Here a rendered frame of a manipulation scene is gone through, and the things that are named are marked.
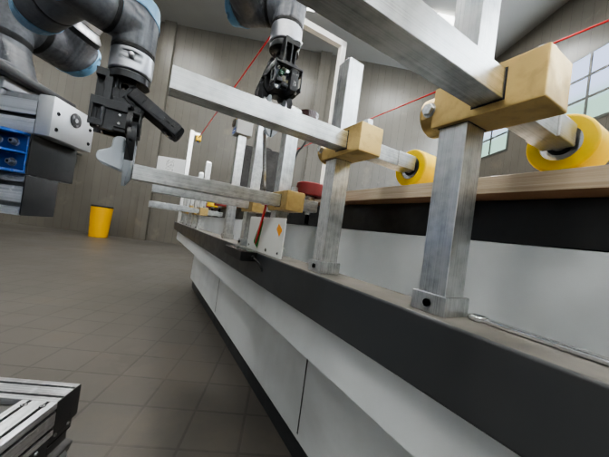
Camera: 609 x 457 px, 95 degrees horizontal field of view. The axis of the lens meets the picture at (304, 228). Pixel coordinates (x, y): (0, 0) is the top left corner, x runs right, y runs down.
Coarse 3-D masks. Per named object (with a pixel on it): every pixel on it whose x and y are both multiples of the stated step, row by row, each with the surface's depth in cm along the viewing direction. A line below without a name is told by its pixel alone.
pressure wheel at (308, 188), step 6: (300, 186) 74; (306, 186) 73; (312, 186) 73; (318, 186) 73; (306, 192) 73; (312, 192) 73; (318, 192) 74; (306, 198) 76; (312, 198) 76; (318, 198) 77; (306, 216) 76; (306, 222) 76
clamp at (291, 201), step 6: (276, 192) 74; (282, 192) 71; (288, 192) 68; (294, 192) 69; (300, 192) 70; (282, 198) 70; (288, 198) 68; (294, 198) 69; (300, 198) 70; (282, 204) 70; (288, 204) 68; (294, 204) 69; (300, 204) 70; (282, 210) 72; (288, 210) 69; (294, 210) 69; (300, 210) 70
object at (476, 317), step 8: (472, 320) 31; (480, 320) 30; (488, 320) 30; (504, 328) 28; (512, 328) 28; (528, 336) 26; (536, 336) 26; (544, 336) 26; (544, 344) 25; (552, 344) 25; (560, 344) 24; (568, 352) 24; (576, 352) 23; (584, 352) 23; (592, 360) 22; (600, 360) 22; (608, 360) 22
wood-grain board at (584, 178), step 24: (576, 168) 35; (600, 168) 33; (360, 192) 71; (384, 192) 63; (408, 192) 58; (480, 192) 45; (504, 192) 42; (528, 192) 40; (552, 192) 38; (576, 192) 36; (600, 192) 35
